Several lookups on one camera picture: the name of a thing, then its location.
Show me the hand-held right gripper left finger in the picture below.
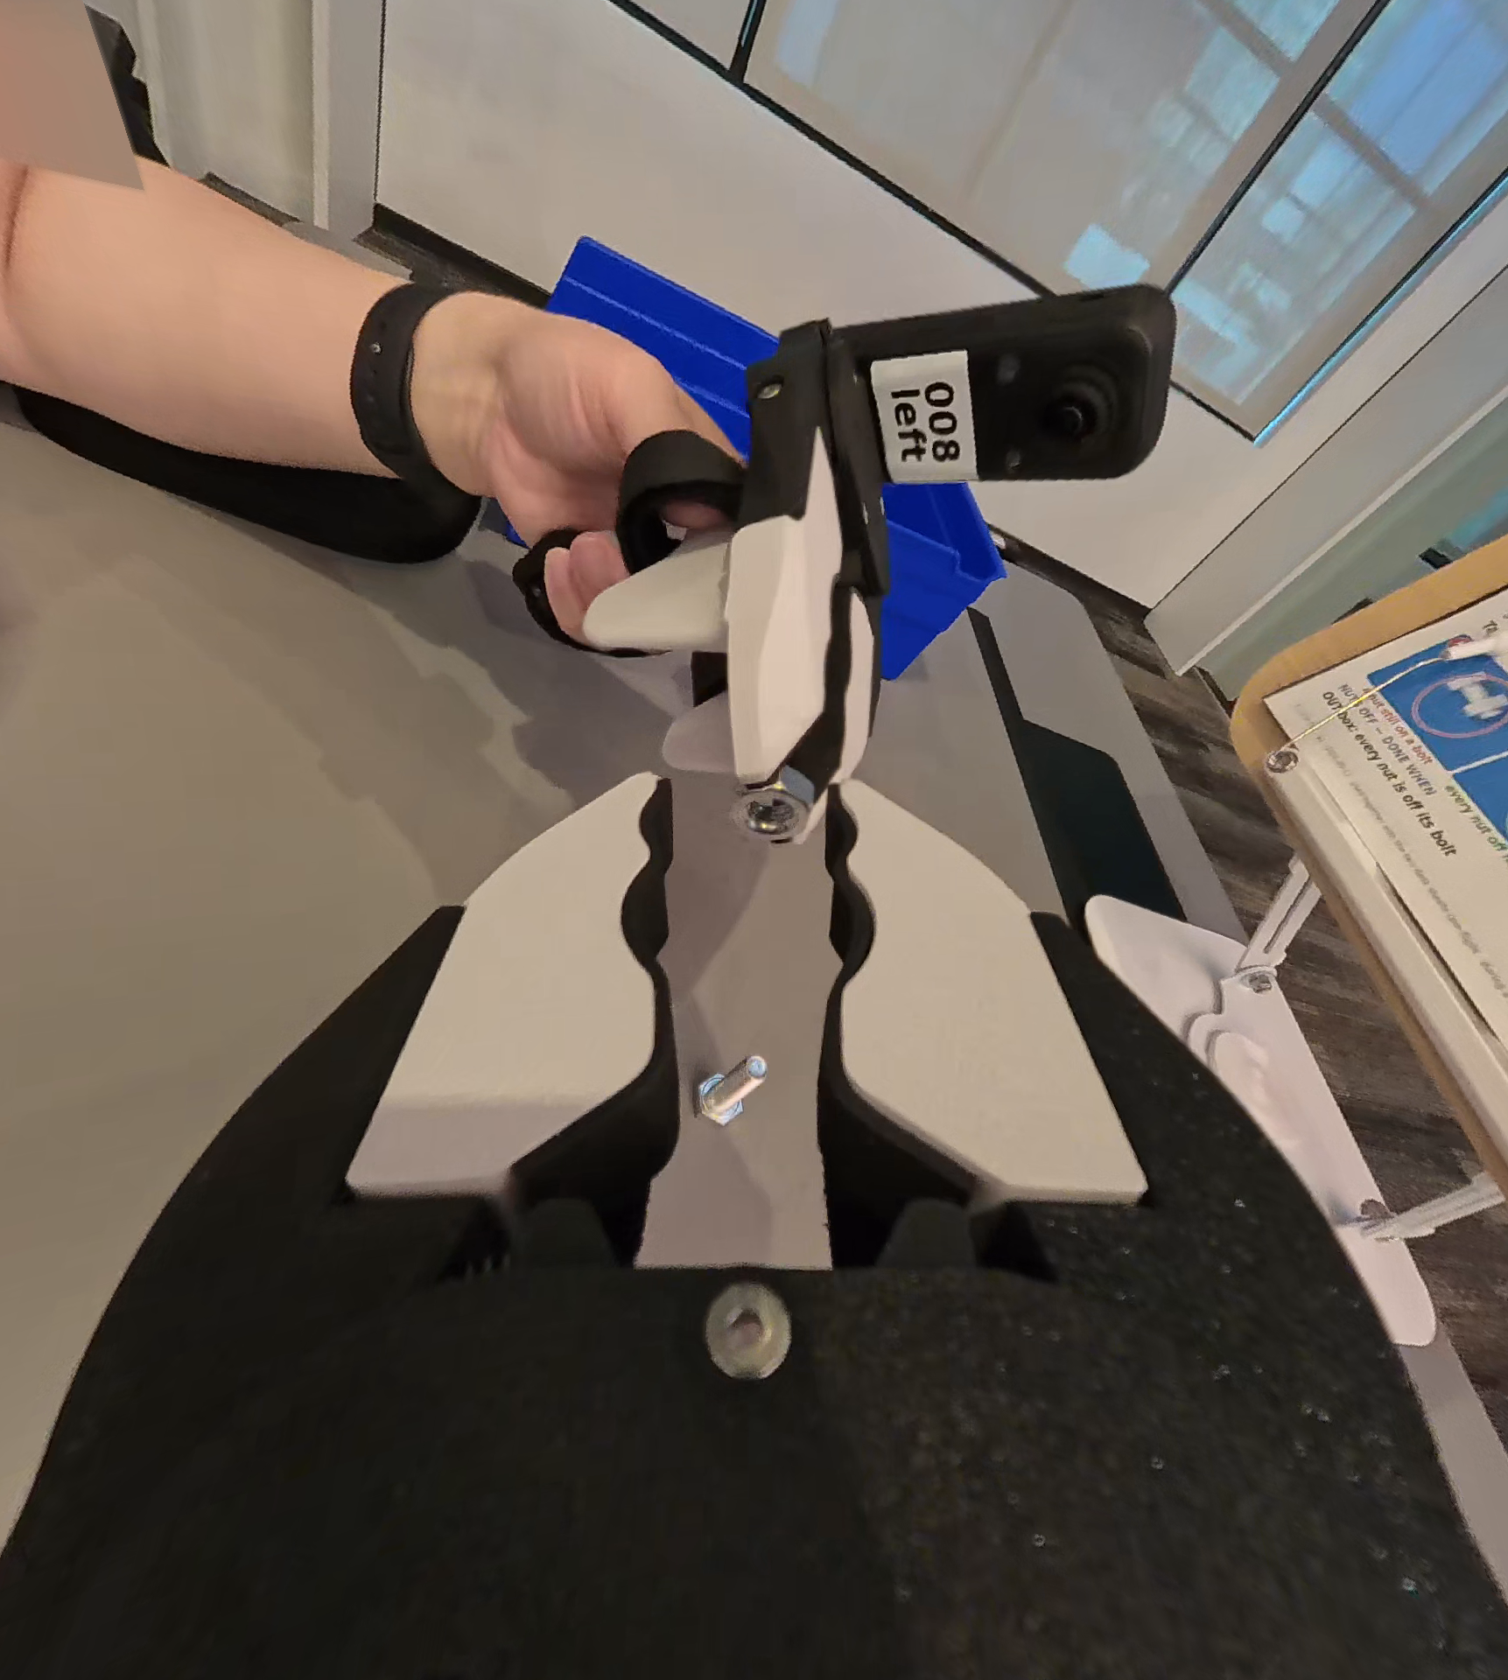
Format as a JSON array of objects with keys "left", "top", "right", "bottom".
[{"left": 344, "top": 771, "right": 680, "bottom": 1268}]

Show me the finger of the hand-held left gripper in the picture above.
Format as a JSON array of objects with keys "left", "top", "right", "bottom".
[
  {"left": 724, "top": 439, "right": 850, "bottom": 789},
  {"left": 796, "top": 582, "right": 883, "bottom": 789}
]

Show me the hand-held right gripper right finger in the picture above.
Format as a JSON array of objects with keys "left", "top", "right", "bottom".
[{"left": 818, "top": 784, "right": 1151, "bottom": 1268}]

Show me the blue plastic bin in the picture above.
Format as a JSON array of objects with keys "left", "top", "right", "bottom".
[{"left": 502, "top": 236, "right": 1007, "bottom": 680}]

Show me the silver hex nut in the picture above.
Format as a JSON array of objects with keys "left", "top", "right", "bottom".
[{"left": 729, "top": 771, "right": 815, "bottom": 848}]

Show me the silver hex bolt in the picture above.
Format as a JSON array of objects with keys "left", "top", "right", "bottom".
[{"left": 694, "top": 1053, "right": 771, "bottom": 1127}]

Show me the person's left forearm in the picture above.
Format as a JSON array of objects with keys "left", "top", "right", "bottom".
[{"left": 0, "top": 131, "right": 374, "bottom": 467}]

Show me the person's left hand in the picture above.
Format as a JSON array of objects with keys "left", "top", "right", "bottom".
[{"left": 418, "top": 290, "right": 748, "bottom": 645}]

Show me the wood and white document stand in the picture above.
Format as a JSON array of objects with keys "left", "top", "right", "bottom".
[{"left": 1084, "top": 498, "right": 1508, "bottom": 1347}]

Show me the black wrist band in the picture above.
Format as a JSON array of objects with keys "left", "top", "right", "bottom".
[{"left": 350, "top": 281, "right": 467, "bottom": 481}]

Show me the large glass window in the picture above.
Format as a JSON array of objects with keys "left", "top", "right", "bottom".
[{"left": 609, "top": 0, "right": 1508, "bottom": 441}]

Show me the printed instruction poster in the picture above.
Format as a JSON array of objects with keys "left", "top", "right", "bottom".
[{"left": 1265, "top": 616, "right": 1508, "bottom": 1183}]

